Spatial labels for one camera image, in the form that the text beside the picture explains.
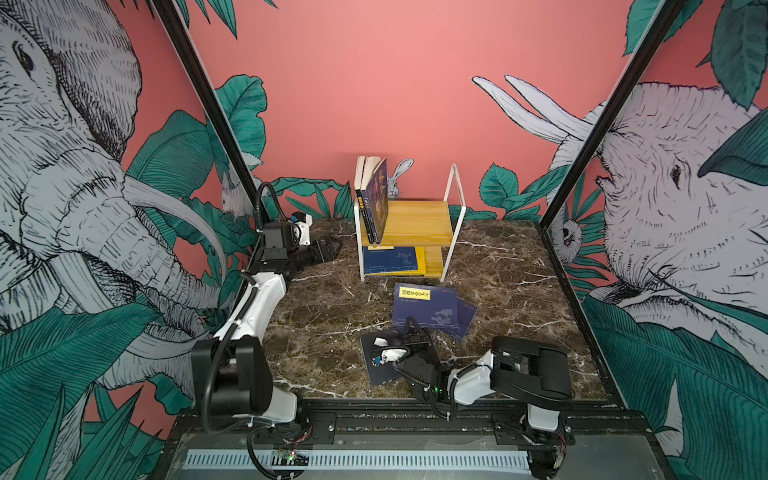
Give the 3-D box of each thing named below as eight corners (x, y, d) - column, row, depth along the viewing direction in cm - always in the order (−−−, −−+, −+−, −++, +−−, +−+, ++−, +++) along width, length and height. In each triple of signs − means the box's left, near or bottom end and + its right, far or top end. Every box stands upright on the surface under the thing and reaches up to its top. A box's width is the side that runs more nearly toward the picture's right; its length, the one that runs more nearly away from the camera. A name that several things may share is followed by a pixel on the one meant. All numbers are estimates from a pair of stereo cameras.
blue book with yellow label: (362, 282, 105) (360, 267, 98) (364, 260, 111) (362, 245, 104) (415, 282, 105) (417, 268, 98) (414, 260, 111) (416, 245, 104)
